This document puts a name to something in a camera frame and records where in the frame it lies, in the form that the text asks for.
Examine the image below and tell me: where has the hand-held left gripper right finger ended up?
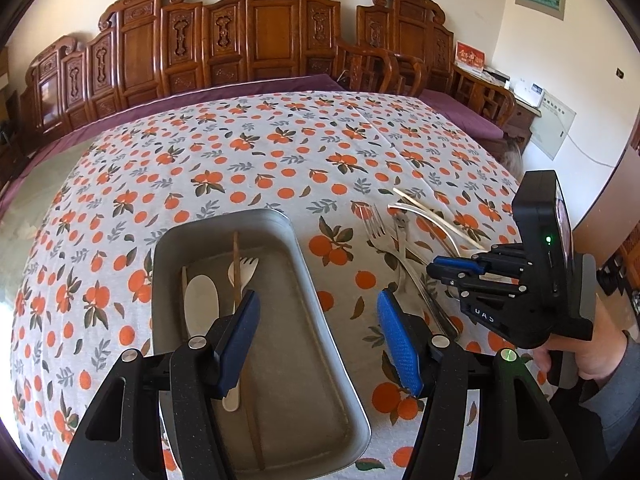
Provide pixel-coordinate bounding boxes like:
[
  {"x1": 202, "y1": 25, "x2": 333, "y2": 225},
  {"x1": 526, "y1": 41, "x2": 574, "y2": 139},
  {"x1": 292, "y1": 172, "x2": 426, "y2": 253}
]
[{"x1": 376, "y1": 287, "x2": 583, "y2": 480}]

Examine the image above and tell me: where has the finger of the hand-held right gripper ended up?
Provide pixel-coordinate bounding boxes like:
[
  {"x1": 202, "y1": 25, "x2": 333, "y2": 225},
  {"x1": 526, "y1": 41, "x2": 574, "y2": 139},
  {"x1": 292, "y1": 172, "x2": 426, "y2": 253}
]
[
  {"x1": 467, "y1": 244, "x2": 528, "y2": 276},
  {"x1": 426, "y1": 256, "x2": 528, "y2": 302}
]

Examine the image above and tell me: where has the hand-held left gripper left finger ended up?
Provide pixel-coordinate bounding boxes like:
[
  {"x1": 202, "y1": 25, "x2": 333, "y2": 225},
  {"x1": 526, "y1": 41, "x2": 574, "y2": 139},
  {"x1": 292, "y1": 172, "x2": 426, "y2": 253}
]
[{"x1": 59, "y1": 290, "x2": 262, "y2": 480}]

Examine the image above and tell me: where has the white plastic spoon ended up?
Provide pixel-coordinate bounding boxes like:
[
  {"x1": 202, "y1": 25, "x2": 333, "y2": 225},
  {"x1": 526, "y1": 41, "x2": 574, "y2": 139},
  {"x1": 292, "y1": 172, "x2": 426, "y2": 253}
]
[{"x1": 184, "y1": 274, "x2": 219, "y2": 341}]

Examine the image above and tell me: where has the rectangular metal tray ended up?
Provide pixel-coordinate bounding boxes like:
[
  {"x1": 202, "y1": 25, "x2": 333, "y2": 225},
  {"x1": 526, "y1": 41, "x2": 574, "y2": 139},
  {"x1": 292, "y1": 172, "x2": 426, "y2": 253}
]
[{"x1": 151, "y1": 208, "x2": 372, "y2": 476}]

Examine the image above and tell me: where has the white plastic spork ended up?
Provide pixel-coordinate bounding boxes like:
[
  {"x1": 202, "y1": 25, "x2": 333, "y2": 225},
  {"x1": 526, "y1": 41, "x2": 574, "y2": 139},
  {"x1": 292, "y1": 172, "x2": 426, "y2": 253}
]
[{"x1": 222, "y1": 256, "x2": 258, "y2": 412}]

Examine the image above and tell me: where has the brown wooden chopstick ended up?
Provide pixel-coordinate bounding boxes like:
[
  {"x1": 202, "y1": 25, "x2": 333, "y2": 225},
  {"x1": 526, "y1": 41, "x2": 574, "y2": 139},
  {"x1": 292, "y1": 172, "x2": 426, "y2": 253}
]
[{"x1": 232, "y1": 231, "x2": 266, "y2": 470}]

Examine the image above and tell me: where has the person's right forearm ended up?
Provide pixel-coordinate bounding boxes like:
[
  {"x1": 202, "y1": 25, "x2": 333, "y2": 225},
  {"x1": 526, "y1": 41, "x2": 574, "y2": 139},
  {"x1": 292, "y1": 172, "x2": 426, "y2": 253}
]
[{"x1": 550, "y1": 330, "x2": 640, "y2": 480}]

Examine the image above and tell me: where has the person's right hand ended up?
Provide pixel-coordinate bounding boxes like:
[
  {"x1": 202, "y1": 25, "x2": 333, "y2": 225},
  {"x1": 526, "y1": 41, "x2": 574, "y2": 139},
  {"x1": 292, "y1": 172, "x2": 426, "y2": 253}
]
[{"x1": 531, "y1": 300, "x2": 628, "y2": 386}]

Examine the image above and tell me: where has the brown wooden cabinet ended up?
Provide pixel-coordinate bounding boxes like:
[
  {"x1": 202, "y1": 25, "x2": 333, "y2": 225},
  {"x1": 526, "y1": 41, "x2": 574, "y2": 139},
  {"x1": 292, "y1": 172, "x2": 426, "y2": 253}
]
[{"x1": 570, "y1": 147, "x2": 640, "y2": 293}]

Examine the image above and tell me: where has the grey fluffy duster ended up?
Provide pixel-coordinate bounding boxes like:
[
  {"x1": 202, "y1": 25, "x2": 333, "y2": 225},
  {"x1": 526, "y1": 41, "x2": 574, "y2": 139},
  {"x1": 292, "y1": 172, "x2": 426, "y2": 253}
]
[{"x1": 500, "y1": 141, "x2": 524, "y2": 172}]

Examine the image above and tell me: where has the wooden side table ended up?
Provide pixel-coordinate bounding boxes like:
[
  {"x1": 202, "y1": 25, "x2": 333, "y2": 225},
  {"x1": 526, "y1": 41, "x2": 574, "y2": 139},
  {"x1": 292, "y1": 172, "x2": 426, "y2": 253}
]
[{"x1": 452, "y1": 62, "x2": 536, "y2": 153}]

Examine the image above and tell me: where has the grey electrical panel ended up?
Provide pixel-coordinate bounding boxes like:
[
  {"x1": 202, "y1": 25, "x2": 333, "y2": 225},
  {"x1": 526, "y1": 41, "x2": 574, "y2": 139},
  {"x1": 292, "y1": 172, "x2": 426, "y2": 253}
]
[{"x1": 529, "y1": 89, "x2": 577, "y2": 161}]

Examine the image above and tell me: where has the purple armchair cushion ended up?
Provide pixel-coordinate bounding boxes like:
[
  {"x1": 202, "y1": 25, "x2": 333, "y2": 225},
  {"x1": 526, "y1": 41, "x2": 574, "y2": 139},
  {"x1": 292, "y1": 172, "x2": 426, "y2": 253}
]
[{"x1": 417, "y1": 89, "x2": 503, "y2": 140}]

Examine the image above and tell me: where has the white box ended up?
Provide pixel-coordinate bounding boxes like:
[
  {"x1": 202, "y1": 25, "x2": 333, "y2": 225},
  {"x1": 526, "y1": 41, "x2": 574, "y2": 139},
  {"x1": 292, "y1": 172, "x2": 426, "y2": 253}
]
[{"x1": 515, "y1": 80, "x2": 543, "y2": 107}]

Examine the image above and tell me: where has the orange-print tablecloth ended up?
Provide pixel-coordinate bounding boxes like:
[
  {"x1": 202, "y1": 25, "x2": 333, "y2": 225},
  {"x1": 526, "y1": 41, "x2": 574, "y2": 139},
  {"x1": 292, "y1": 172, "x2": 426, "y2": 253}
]
[{"x1": 11, "y1": 91, "x2": 531, "y2": 480}]

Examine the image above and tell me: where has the red box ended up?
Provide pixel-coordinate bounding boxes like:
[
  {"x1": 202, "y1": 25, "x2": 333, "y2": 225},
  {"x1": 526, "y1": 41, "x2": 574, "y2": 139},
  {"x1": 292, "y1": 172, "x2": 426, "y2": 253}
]
[{"x1": 455, "y1": 42, "x2": 486, "y2": 75}]

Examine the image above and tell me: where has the carved wooden armchair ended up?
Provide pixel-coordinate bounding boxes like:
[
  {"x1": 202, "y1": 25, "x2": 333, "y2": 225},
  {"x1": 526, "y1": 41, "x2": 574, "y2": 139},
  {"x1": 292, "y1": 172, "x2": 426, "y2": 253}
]
[{"x1": 356, "y1": 0, "x2": 516, "y2": 131}]

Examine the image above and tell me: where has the purple sofa cushion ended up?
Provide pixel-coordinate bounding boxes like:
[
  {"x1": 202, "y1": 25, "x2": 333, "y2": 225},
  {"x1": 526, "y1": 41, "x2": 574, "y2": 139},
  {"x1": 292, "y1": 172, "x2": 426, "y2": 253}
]
[{"x1": 0, "y1": 74, "x2": 346, "y2": 211}]

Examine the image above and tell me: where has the carved wooden sofa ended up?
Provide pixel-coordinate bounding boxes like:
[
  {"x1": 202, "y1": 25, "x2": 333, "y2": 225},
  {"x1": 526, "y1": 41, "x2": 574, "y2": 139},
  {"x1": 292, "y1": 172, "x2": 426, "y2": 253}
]
[{"x1": 20, "y1": 0, "x2": 401, "y2": 133}]

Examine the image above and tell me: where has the white wall cable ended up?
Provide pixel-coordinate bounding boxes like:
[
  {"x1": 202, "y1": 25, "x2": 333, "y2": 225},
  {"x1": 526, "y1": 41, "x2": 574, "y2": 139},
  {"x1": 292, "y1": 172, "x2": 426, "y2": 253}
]
[{"x1": 569, "y1": 135, "x2": 622, "y2": 167}]

